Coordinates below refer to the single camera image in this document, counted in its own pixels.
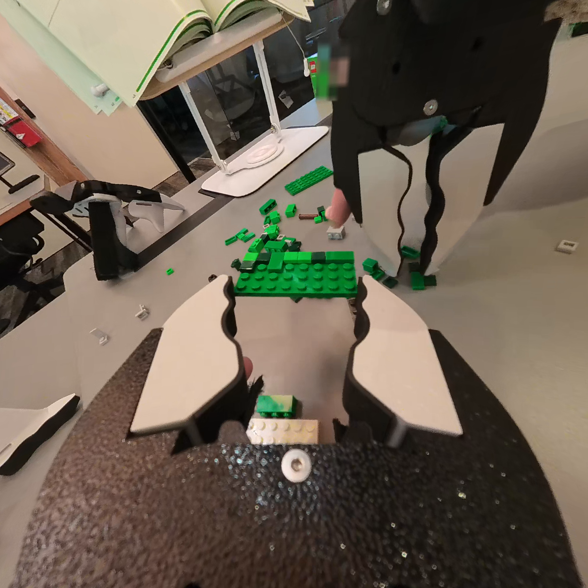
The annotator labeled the pile of small lego pieces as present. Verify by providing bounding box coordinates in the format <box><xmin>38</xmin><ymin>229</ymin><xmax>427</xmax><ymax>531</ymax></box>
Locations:
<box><xmin>224</xmin><ymin>198</ymin><xmax>438</xmax><ymax>291</ymax></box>

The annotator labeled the wooden-edged office desk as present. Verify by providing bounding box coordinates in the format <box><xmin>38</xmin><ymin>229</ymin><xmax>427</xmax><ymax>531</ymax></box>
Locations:
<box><xmin>0</xmin><ymin>175</ymin><xmax>61</xmax><ymax>227</ymax></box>

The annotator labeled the wooden pillar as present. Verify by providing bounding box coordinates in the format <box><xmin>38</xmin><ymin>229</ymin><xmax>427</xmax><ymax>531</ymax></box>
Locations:
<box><xmin>0</xmin><ymin>87</ymin><xmax>89</xmax><ymax>185</ymax></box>

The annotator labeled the white book stand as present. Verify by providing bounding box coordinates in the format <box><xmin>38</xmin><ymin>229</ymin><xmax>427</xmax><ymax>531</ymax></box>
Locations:
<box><xmin>138</xmin><ymin>9</ymin><xmax>331</xmax><ymax>198</ymax></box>

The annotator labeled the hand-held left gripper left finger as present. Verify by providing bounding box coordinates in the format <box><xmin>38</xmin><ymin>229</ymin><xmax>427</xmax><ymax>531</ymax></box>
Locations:
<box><xmin>129</xmin><ymin>275</ymin><xmax>245</xmax><ymax>445</ymax></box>

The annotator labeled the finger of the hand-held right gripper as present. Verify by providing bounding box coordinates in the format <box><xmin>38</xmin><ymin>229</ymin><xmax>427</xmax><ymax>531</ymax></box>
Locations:
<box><xmin>357</xmin><ymin>145</ymin><xmax>413</xmax><ymax>277</ymax></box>
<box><xmin>419</xmin><ymin>121</ymin><xmax>508</xmax><ymax>277</ymax></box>

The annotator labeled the person's right hand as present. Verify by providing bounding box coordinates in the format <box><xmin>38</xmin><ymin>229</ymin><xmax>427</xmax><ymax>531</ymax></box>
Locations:
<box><xmin>325</xmin><ymin>188</ymin><xmax>353</xmax><ymax>228</ymax></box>

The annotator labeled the white lego plate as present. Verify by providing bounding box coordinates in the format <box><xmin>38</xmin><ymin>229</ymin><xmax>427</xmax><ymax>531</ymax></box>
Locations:
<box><xmin>246</xmin><ymin>418</ymin><xmax>320</xmax><ymax>446</ymax></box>

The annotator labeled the person's right forearm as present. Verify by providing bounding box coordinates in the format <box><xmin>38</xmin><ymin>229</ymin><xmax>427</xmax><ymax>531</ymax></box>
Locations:
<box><xmin>544</xmin><ymin>0</ymin><xmax>588</xmax><ymax>24</ymax></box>

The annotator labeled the small tablet on stand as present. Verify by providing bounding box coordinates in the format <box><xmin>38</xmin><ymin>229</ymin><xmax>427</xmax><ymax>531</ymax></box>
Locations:
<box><xmin>0</xmin><ymin>149</ymin><xmax>41</xmax><ymax>194</ymax></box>

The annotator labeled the green lego baseplate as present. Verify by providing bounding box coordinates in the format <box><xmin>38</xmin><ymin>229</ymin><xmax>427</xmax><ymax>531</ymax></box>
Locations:
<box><xmin>233</xmin><ymin>250</ymin><xmax>360</xmax><ymax>302</ymax></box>

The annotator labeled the open instruction booklet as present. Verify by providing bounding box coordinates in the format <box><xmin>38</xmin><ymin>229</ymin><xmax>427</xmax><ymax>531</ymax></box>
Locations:
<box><xmin>0</xmin><ymin>0</ymin><xmax>313</xmax><ymax>118</ymax></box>

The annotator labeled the narrow green lego plate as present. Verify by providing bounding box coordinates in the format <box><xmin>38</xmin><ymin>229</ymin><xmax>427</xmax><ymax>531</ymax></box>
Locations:
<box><xmin>284</xmin><ymin>166</ymin><xmax>334</xmax><ymax>196</ymax></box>

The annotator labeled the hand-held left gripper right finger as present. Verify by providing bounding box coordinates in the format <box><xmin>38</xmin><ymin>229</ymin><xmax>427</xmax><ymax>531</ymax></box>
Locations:
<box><xmin>347</xmin><ymin>275</ymin><xmax>465</xmax><ymax>448</ymax></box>

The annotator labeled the green lego brick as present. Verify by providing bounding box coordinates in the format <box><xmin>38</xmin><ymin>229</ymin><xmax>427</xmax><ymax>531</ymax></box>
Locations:
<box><xmin>256</xmin><ymin>394</ymin><xmax>299</xmax><ymax>420</ymax></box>

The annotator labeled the red fire extinguisher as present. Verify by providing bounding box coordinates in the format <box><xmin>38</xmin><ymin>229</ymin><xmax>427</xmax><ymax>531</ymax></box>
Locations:
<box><xmin>2</xmin><ymin>115</ymin><xmax>45</xmax><ymax>148</ymax></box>

